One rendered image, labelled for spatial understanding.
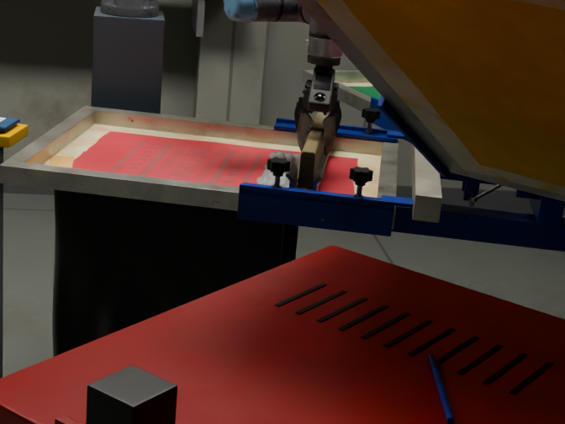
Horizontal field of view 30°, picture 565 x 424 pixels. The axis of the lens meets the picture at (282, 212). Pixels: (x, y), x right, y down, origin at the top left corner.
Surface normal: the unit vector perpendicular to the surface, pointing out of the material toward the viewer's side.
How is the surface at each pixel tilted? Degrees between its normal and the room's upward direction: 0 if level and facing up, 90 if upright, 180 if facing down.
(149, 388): 0
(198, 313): 0
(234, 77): 90
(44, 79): 90
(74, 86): 90
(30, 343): 0
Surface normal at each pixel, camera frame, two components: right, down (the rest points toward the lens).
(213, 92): 0.13, 0.32
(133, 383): 0.08, -0.95
